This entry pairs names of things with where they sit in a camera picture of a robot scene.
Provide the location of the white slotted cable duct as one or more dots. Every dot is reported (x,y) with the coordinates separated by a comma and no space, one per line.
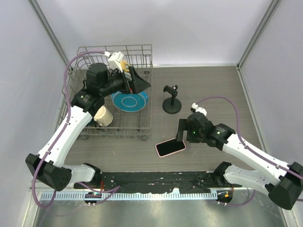
(92,196)

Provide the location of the cream mug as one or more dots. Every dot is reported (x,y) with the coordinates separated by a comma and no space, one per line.
(103,117)

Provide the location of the grey wire dish rack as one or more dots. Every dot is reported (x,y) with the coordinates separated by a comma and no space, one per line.
(124,124)

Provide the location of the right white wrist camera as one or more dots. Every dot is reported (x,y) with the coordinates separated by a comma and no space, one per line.
(196,109)

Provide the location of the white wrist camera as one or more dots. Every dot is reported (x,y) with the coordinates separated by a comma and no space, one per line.
(196,109)
(114,60)

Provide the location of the yellow mug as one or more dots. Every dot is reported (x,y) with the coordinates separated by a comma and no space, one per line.
(124,66)

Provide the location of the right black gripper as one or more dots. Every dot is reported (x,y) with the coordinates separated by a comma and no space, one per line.
(184,124)

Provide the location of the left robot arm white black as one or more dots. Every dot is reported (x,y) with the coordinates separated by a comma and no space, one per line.
(48,165)

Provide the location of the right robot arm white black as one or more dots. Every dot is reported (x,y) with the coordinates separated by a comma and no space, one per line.
(280,181)

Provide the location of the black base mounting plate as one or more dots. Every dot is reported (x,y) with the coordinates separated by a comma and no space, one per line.
(159,182)

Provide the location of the pink case smartphone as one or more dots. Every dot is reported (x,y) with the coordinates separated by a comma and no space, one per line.
(169,147)

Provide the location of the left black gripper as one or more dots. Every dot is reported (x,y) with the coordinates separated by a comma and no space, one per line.
(136,84)

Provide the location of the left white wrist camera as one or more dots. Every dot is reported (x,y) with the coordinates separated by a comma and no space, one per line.
(114,60)

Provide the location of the black phone stand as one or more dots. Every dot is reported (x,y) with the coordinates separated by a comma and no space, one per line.
(171,105)

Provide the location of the aluminium frame rail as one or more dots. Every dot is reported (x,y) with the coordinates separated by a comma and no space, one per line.
(48,29)

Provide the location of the blue ceramic plate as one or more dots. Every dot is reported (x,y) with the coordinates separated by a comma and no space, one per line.
(130,103)

